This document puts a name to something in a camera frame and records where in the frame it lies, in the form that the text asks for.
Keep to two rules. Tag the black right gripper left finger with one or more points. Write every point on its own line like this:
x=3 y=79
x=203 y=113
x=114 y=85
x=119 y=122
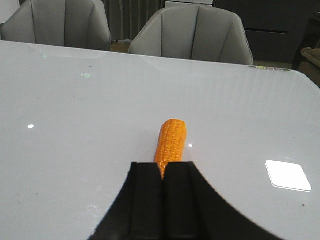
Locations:
x=136 y=213

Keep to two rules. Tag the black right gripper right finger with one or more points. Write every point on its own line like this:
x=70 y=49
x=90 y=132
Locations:
x=193 y=210

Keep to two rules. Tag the orange corn cob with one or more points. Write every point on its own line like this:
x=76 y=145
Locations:
x=171 y=144

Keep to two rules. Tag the grey upholstered chair right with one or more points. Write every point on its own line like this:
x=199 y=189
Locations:
x=194 y=32

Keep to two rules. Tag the grey upholstered chair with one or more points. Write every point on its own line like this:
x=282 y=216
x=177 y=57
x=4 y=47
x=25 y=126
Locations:
x=66 y=23
x=194 y=32

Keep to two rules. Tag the olive cushion seat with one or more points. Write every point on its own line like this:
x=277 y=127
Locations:
x=311 y=65

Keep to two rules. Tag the grey upholstered chair left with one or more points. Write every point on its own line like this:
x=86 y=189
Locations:
x=66 y=23

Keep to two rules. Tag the dark cabinet counter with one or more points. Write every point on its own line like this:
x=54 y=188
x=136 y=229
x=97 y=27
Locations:
x=274 y=28

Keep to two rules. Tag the white cabinet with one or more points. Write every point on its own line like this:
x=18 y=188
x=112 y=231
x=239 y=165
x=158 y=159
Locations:
x=175 y=3

